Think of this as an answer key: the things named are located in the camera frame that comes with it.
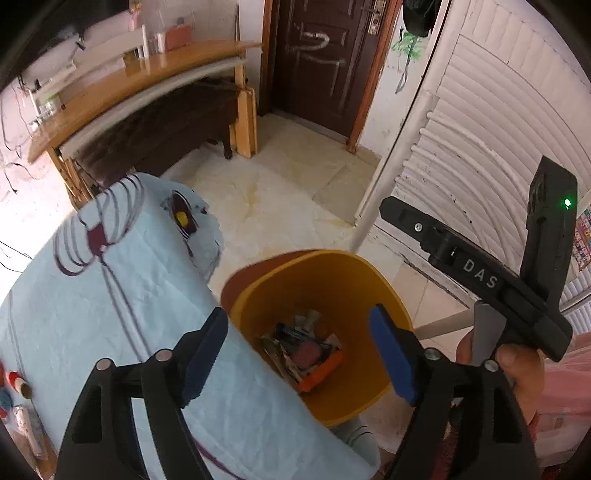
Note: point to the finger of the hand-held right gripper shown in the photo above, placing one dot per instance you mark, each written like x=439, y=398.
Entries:
x=406, y=217

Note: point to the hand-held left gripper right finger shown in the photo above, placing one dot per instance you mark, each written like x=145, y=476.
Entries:
x=392, y=355

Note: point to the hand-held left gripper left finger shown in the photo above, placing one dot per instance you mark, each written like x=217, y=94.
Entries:
x=203, y=364

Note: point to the patterned beige packet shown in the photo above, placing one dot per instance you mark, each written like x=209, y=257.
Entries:
x=277, y=360

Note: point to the orange box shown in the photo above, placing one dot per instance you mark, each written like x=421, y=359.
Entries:
x=318, y=376

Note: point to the pink round packet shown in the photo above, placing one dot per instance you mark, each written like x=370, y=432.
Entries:
x=304, y=354

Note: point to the yellow trash bin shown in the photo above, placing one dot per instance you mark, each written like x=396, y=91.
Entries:
x=258, y=295

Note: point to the blue packet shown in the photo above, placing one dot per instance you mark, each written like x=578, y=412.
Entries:
x=288, y=332

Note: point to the person's right hand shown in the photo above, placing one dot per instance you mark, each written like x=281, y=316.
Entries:
x=521, y=369

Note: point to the light blue printed tablecloth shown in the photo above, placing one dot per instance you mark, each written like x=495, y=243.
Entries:
x=115, y=300

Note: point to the white louvered door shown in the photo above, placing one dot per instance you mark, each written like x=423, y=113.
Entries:
x=485, y=115

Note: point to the pink cloth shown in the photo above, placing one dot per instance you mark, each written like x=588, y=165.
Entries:
x=568, y=397

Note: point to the dark brown door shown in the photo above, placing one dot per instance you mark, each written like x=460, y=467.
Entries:
x=323, y=83

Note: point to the red and white tube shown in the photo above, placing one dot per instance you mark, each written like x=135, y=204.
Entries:
x=21, y=383

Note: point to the clear plastic wrapper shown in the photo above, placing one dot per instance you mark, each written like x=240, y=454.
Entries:
x=30, y=429

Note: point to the black hanging bag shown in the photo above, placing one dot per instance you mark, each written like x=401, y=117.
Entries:
x=420, y=18

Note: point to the small blue scrap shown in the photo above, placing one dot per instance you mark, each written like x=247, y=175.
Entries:
x=4, y=401

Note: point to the dark brown bench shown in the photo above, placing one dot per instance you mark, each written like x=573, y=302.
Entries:
x=161, y=129

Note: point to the pink box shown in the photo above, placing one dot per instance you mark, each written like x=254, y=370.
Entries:
x=179, y=38

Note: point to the wooden desk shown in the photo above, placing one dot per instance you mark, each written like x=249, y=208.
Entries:
x=138, y=78

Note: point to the small glass jar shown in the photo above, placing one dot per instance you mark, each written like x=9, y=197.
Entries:
x=48, y=108

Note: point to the white desk shelf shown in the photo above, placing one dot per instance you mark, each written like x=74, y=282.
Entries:
x=115, y=46

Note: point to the pink flower vase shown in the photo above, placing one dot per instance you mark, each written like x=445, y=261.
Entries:
x=135, y=21

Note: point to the colourful wall sticker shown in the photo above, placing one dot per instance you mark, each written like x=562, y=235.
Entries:
x=584, y=240

